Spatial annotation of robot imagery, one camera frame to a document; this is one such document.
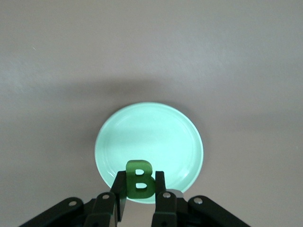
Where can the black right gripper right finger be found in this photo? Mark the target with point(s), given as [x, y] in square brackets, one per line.
[165, 210]

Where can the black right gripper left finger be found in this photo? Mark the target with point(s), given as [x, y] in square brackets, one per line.
[101, 208]

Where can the green capital letter B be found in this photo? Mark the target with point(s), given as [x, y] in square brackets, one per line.
[131, 179]

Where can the light green plate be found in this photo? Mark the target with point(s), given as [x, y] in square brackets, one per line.
[149, 132]

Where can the brown table cover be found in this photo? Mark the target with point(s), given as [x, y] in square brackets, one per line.
[71, 47]

